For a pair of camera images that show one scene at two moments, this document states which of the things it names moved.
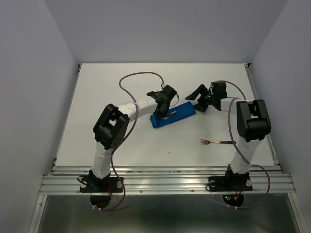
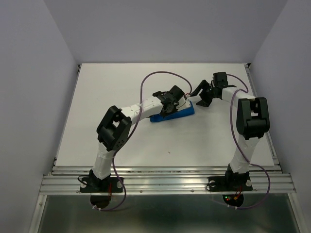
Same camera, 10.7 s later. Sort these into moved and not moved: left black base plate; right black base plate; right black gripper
Moved: right black gripper
Not moved: right black base plate; left black base plate
